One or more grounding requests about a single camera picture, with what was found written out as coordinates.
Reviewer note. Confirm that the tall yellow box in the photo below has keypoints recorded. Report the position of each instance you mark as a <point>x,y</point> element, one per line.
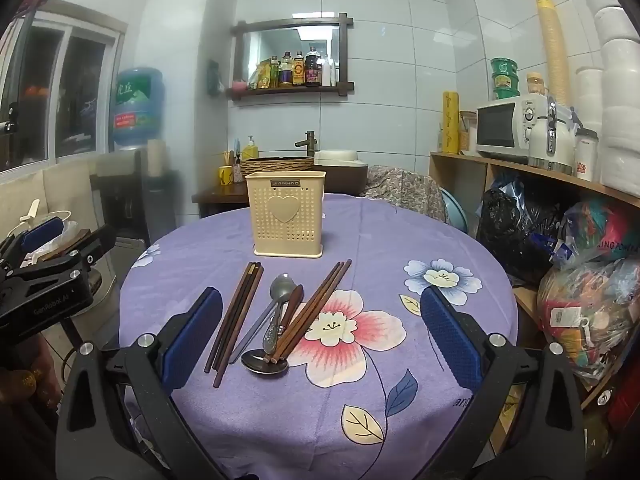
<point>450,122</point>

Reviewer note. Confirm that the small white bottle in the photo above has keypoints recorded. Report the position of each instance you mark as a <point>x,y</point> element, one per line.
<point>326,74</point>
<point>334,74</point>

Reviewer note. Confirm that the black plastic bag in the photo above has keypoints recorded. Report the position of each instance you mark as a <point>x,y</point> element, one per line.
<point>505,230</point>

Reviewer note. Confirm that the brown wooden spoon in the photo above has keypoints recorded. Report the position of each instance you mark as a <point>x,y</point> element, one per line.
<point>296,296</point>

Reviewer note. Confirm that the blue plastic basin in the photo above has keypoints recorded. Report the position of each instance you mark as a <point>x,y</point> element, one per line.
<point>456,212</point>

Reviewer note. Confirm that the white microwave oven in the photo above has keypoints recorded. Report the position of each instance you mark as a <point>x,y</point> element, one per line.
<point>505,127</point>

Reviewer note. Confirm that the clear bag of colourful packets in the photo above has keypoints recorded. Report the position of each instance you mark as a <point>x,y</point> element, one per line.
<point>590,320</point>

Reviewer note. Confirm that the colourful printed bag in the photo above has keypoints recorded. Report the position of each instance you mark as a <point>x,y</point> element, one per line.
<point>605,230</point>

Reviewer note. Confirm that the water dispenser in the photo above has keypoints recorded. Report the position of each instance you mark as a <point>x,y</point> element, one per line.
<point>135,200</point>

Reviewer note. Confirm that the blue water jug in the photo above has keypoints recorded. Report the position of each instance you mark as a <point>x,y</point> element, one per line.
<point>137,105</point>

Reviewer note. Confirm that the woven basin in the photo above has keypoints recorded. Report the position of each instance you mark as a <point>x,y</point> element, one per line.
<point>277,164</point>

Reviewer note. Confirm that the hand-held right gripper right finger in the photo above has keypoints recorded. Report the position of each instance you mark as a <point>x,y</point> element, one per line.
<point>450,340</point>

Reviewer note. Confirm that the amber bottle with purple label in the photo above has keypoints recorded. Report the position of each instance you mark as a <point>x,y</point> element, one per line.
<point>286,71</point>

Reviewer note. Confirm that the white electric kettle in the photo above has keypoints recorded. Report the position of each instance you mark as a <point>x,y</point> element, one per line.
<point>550,140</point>

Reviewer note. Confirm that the cream and brown rice cooker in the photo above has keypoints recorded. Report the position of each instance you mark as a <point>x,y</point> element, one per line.
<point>340,160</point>

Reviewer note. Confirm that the window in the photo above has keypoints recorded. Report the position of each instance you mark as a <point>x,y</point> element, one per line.
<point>50,90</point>

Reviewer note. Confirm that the dark green wall holder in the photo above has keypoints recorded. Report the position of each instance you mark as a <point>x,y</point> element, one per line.
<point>215,77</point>

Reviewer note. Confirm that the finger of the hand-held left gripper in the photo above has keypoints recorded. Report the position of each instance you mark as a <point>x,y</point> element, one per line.
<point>42,232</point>
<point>95,246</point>

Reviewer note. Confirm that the dark wooden washstand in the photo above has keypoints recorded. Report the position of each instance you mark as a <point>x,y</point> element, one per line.
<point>220,200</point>

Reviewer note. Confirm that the yellow oil bottle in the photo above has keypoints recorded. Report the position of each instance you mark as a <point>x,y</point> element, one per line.
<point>274,72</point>

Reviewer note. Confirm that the glass jar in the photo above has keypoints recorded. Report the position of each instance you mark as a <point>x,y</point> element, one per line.
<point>467,132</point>

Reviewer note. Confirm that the pink soap dish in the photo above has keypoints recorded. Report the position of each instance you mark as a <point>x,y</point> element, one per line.
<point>240,84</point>

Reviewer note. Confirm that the light wooden shelf unit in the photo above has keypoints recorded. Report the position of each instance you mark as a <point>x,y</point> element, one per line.
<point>500,166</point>

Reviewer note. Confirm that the plain steel spoon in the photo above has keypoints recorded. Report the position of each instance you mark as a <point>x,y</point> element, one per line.
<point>282,287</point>

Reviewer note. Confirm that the amber bottle with yellow label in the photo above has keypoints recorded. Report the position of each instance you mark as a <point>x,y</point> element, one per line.
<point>298,70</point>

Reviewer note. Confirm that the stack of yellow paper cups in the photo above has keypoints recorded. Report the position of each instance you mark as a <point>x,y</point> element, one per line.
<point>552,45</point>

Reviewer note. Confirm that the jar with beige lid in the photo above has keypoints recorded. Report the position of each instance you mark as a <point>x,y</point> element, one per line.
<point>535,82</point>

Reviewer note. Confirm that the person's left hand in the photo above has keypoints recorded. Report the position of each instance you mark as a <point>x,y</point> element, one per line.
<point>17,382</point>

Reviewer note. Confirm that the white jar with red label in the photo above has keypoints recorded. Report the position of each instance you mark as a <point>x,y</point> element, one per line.
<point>586,155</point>

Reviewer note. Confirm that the yellow soap bottle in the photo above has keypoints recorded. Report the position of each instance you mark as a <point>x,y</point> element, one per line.
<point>250,150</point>

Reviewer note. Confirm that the stacks of white paper bowls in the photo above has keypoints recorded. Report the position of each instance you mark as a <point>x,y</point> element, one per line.
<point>617,85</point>

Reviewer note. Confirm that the bronze faucet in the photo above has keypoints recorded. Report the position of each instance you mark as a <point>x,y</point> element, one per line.
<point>309,142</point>

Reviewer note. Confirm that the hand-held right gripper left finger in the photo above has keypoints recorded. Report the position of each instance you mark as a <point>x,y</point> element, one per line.
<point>192,340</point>

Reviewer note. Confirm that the yellow green packet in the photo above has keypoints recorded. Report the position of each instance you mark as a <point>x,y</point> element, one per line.
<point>257,76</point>

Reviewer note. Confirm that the wooden framed mirror shelf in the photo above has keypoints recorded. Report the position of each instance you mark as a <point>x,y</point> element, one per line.
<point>292,35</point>

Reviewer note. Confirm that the floral patterned cloth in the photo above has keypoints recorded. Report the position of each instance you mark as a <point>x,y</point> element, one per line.
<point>405,190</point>

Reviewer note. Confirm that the cream perforated utensil holder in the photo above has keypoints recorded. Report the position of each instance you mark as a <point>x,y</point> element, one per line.
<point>285,210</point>

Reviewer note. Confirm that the yellow mug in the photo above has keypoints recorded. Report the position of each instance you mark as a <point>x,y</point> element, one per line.
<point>227,175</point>

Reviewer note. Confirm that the dark sauce bottle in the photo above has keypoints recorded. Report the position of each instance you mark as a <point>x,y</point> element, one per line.
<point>312,67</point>

